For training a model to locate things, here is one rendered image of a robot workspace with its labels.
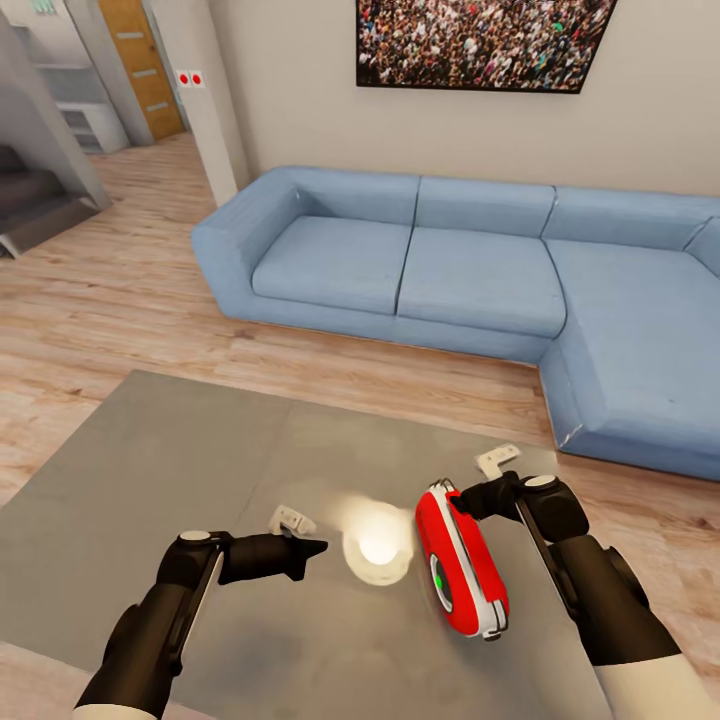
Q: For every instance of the radio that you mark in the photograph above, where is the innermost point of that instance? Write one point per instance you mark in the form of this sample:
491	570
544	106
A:
469	587

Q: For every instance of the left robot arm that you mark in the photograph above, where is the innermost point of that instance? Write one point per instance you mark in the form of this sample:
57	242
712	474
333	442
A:
151	642

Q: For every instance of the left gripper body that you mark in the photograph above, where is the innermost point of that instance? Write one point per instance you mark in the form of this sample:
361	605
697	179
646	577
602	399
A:
279	554

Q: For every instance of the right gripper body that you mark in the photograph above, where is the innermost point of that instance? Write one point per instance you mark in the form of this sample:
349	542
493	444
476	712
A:
483	500

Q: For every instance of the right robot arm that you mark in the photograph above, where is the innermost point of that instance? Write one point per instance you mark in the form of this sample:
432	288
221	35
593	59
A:
642	671

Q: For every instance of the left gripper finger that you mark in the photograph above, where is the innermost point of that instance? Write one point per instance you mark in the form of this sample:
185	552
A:
316	547

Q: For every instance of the coffee table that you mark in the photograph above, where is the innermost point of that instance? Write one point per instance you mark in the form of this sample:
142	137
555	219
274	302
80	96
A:
364	636

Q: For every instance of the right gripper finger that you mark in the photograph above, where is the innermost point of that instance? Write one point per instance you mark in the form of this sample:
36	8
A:
459	503

